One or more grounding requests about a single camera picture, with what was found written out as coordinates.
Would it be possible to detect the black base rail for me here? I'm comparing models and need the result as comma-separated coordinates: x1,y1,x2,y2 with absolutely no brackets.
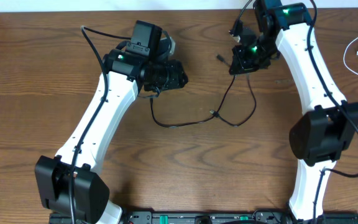
48,210,358,224

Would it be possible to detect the black usb cable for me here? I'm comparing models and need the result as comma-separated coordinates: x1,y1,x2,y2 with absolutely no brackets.
149,74,237,129
209,54,257,128

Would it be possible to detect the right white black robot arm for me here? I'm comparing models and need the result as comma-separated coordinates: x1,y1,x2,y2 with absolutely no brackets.
229,1,358,223

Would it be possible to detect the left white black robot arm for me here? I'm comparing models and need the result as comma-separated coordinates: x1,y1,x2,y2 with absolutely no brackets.
35,47,188,223

